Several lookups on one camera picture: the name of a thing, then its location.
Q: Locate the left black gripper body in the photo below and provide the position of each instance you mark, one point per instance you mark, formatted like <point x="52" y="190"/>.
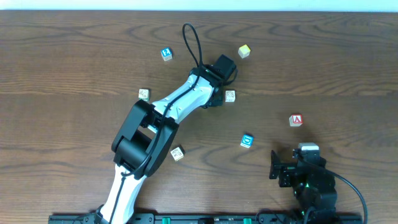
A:
<point x="216" y="101"/>

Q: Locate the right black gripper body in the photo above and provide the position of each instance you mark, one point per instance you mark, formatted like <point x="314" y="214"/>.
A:
<point x="285" y="172"/>

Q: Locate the blue number 2 block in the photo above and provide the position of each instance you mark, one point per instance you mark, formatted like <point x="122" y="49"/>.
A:
<point x="166" y="54"/>

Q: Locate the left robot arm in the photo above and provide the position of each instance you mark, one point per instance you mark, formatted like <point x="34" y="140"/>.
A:
<point x="149" y="129"/>

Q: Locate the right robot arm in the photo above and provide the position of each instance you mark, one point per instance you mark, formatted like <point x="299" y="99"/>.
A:
<point x="316" y="204"/>

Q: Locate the plain engraved wooden block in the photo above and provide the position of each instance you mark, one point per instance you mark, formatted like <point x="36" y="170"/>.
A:
<point x="230" y="96"/>

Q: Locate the yellow top wooden block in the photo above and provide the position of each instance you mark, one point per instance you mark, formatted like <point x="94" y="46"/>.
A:
<point x="244" y="51"/>

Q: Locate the blue picture wooden block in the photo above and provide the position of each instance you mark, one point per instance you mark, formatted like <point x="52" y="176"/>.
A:
<point x="246" y="141"/>

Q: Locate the red letter A block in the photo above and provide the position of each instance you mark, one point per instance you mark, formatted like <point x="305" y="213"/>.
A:
<point x="295" y="120"/>

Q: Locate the plain tilted wooden block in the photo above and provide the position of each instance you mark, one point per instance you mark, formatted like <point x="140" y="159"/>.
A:
<point x="177" y="153"/>

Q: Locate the green picture wooden block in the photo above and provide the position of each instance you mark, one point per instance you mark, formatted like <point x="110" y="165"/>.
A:
<point x="144" y="94"/>

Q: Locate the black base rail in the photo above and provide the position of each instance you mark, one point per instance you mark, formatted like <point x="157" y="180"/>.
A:
<point x="150" y="218"/>

